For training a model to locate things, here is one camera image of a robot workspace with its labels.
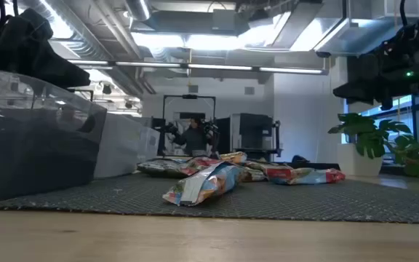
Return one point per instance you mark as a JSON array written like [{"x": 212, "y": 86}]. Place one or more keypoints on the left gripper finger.
[{"x": 65, "y": 74}]

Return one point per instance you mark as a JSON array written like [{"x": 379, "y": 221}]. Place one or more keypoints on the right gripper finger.
[{"x": 358, "y": 92}]

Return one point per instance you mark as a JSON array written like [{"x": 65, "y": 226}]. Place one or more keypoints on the dark granola bar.
[{"x": 158, "y": 168}]

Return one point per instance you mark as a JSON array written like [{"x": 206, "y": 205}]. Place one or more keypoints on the brown granola bar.
[{"x": 255, "y": 174}]

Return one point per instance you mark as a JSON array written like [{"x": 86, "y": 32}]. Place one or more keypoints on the silver-backed granola bar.
[{"x": 202, "y": 185}]

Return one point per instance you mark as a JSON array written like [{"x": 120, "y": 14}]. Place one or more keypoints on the large-leaved green plant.
[{"x": 366, "y": 134}]

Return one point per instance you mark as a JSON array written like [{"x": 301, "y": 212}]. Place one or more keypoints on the black ceiling spotlight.
[{"x": 106, "y": 89}]

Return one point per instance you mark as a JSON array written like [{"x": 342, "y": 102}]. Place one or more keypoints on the white planter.
[{"x": 358, "y": 163}]

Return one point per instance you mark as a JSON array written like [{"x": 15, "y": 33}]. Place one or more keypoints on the dark grey plastic bin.
[{"x": 31, "y": 153}]

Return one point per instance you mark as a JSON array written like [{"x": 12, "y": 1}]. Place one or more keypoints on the clear plastic bin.
[
  {"x": 149, "y": 149},
  {"x": 118, "y": 149}
]

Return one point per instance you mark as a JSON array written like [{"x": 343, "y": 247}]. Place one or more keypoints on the black and white cabinet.
[{"x": 253, "y": 134}]

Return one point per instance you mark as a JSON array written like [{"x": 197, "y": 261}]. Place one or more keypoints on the dark woven placemat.
[{"x": 304, "y": 200}]

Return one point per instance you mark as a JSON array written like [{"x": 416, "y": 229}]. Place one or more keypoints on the long linear ceiling light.
[{"x": 216, "y": 67}]

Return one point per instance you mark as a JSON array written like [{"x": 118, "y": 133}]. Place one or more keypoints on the person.
[{"x": 195, "y": 140}]

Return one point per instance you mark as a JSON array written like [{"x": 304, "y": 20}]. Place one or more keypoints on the rectangular metal duct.
[{"x": 358, "y": 36}]

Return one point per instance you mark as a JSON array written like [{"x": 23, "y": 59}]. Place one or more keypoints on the black aluminium table frame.
[{"x": 315, "y": 166}]

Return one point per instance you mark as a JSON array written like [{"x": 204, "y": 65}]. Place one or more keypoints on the round silver duct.
[{"x": 138, "y": 9}]

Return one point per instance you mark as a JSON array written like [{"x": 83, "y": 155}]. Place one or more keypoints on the grey wall vent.
[
  {"x": 193, "y": 89},
  {"x": 249, "y": 90}
]

